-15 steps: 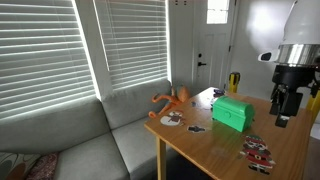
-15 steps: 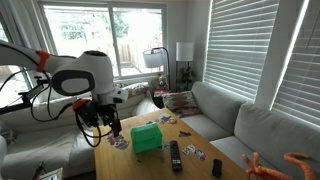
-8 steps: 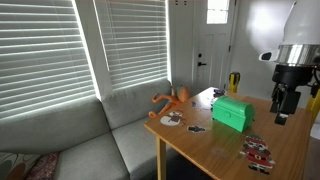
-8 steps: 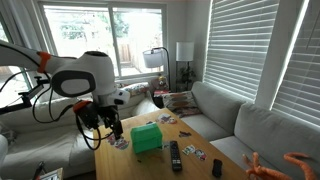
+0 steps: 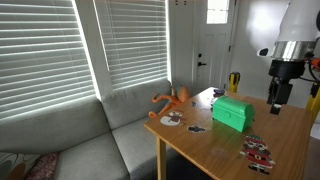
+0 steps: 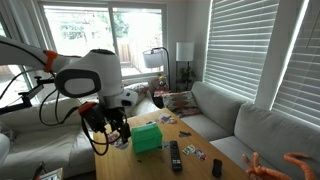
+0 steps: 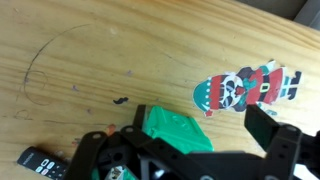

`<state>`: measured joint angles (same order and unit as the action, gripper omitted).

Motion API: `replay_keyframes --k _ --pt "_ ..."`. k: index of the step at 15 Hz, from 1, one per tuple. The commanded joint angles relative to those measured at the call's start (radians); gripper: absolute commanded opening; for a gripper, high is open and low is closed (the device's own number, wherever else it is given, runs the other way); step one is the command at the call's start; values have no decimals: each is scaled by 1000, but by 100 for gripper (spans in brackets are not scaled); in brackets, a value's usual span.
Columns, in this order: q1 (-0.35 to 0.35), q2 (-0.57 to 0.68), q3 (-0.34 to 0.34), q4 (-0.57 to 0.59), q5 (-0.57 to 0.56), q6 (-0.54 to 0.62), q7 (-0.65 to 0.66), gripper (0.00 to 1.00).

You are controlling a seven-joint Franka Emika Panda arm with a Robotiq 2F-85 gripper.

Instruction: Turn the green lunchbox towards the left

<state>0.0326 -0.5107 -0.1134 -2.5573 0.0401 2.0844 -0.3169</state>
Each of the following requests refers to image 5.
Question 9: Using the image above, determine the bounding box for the white entrance door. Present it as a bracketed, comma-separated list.
[192, 0, 238, 96]

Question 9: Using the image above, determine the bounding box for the yellow black stand post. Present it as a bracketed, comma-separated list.
[305, 82, 320, 123]

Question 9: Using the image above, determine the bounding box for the wooden table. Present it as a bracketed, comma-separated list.
[143, 86, 315, 180]

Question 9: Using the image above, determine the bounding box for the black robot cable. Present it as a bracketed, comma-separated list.
[298, 63, 320, 84]

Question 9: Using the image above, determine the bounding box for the Santa Claus paper cutout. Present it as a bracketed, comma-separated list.
[239, 134, 277, 176]

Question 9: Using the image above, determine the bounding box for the orange octopus plush toy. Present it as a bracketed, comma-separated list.
[148, 84, 192, 119]

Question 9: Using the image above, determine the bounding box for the red patterned cushion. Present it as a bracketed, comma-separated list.
[25, 152, 61, 180]

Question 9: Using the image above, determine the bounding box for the yellow black tool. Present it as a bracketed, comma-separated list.
[228, 71, 241, 94]

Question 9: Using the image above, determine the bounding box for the narrow white window blind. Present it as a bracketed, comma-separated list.
[93, 0, 169, 91]

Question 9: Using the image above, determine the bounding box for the snowman paper cutout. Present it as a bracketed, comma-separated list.
[159, 110, 186, 127]

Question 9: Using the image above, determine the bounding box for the grey fabric sofa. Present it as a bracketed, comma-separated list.
[0, 78, 188, 180]

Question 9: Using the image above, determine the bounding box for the wide white window blind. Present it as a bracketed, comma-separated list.
[0, 0, 98, 121]

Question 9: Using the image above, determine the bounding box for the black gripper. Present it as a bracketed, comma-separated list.
[266, 59, 306, 116]

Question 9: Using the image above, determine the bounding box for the small purple toy item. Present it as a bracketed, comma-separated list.
[213, 88, 225, 99]

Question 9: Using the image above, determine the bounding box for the leaf patterned cushion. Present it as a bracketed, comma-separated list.
[0, 152, 42, 180]

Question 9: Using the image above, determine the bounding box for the small dark paper cutout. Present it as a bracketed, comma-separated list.
[187, 124, 207, 134]

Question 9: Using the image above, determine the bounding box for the green chest-shaped lunchbox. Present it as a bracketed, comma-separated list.
[211, 95, 256, 133]

